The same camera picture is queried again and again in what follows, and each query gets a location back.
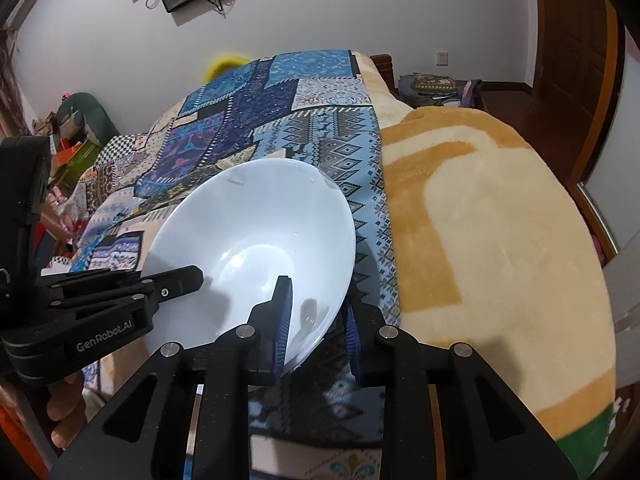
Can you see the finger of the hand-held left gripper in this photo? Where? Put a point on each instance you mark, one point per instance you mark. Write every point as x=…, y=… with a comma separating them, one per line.
x=80, y=276
x=175, y=282

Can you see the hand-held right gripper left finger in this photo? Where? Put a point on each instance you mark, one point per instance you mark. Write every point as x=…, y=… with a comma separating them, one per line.
x=282, y=325

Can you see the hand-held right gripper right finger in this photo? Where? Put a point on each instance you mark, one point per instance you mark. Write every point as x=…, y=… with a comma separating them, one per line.
x=352, y=345

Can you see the white deep bowl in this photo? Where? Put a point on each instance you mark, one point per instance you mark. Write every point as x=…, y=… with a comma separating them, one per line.
x=250, y=220

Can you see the person's left hand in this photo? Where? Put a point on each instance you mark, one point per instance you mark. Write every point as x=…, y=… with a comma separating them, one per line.
x=65, y=405

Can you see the pink rabbit toy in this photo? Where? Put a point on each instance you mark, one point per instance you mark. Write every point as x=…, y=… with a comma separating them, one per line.
x=60, y=210

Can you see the green cardboard box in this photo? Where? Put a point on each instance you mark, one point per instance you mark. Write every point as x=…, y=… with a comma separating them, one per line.
x=75, y=162

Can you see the beige fleece blanket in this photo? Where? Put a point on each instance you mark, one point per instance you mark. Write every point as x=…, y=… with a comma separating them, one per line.
x=490, y=240

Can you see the blue patchwork printed blanket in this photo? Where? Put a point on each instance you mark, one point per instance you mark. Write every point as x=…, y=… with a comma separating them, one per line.
x=300, y=125

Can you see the brown striped curtain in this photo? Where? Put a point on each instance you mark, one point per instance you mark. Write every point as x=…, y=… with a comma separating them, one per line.
x=7, y=85

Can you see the yellow plastic object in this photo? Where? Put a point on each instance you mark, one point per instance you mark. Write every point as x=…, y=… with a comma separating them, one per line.
x=222, y=65

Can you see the patterned bag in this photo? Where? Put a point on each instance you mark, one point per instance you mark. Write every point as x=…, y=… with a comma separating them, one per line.
x=435, y=87

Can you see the wooden bed headboard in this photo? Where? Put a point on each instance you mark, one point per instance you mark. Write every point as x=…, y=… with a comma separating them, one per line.
x=384, y=70

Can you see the wooden door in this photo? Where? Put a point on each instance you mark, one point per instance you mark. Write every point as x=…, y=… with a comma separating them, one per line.
x=575, y=50

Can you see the white wall socket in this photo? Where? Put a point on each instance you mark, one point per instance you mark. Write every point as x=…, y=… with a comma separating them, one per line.
x=441, y=58

